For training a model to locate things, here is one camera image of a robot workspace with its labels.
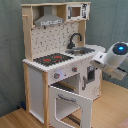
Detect wooden toy kitchen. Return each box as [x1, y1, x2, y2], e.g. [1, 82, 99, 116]
[22, 2, 102, 128]

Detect grey range hood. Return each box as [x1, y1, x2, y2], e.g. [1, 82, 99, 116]
[35, 6, 64, 27]

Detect right oven knob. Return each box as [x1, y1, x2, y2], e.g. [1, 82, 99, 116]
[72, 66, 77, 72]

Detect oven knob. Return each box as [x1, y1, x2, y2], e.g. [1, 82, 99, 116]
[72, 66, 77, 72]
[54, 73, 60, 79]

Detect white toy microwave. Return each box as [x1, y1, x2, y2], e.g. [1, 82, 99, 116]
[66, 3, 90, 21]

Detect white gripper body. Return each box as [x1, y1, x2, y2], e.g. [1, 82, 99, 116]
[90, 52, 105, 70]

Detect left oven knob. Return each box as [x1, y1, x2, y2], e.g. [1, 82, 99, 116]
[54, 73, 60, 79]

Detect grey cabinet door handle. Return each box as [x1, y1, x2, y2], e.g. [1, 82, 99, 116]
[82, 76, 86, 91]

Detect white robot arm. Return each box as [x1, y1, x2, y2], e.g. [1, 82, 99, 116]
[90, 42, 128, 80]

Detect black stovetop red burners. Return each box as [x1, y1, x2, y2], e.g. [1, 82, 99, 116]
[34, 53, 71, 67]

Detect white oven door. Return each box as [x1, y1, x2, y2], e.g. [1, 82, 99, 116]
[49, 86, 93, 128]

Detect grey ice dispenser panel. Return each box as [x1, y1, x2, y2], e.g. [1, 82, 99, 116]
[87, 66, 95, 83]

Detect black toy faucet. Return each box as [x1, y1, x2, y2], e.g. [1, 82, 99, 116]
[67, 33, 83, 49]

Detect grey toy sink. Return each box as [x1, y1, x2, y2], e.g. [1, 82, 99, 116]
[66, 47, 94, 56]

